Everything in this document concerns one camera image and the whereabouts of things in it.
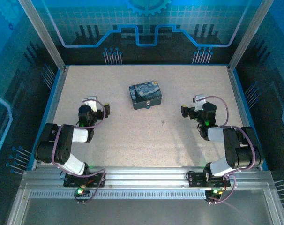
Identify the aluminium frame post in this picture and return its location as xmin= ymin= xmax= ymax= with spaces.
xmin=227 ymin=0 xmax=275 ymax=72
xmin=18 ymin=0 xmax=67 ymax=71

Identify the starry night print tin box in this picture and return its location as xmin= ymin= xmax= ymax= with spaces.
xmin=128 ymin=81 xmax=163 ymax=110

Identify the aluminium mounting rail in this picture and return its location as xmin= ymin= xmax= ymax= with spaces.
xmin=21 ymin=166 xmax=275 ymax=188

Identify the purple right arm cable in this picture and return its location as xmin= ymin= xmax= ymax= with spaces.
xmin=197 ymin=95 xmax=254 ymax=204

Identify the aluminium side rail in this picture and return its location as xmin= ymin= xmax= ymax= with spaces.
xmin=227 ymin=67 xmax=262 ymax=170
xmin=31 ymin=67 xmax=68 ymax=170

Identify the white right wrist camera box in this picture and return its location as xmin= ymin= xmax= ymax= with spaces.
xmin=193 ymin=94 xmax=207 ymax=112

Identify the slotted grey cable duct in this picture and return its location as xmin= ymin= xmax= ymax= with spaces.
xmin=29 ymin=190 xmax=209 ymax=200

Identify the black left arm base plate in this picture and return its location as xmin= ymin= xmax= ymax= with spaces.
xmin=63 ymin=172 xmax=106 ymax=188

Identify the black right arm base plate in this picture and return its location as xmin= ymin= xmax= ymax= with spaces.
xmin=187 ymin=172 xmax=232 ymax=188

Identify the grey metal panel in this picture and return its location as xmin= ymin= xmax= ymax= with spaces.
xmin=7 ymin=187 xmax=284 ymax=225

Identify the right controller board green light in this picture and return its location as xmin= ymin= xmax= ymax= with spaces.
xmin=204 ymin=188 xmax=224 ymax=204

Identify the left controller board green light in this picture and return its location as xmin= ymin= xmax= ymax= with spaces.
xmin=74 ymin=186 xmax=91 ymax=204

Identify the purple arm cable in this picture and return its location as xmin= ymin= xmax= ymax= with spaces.
xmin=52 ymin=99 xmax=107 ymax=204
xmin=197 ymin=95 xmax=254 ymax=204

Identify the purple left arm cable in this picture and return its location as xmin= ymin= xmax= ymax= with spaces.
xmin=52 ymin=99 xmax=107 ymax=204

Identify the controller board green light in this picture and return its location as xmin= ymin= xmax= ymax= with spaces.
xmin=74 ymin=186 xmax=91 ymax=204
xmin=204 ymin=188 xmax=224 ymax=204

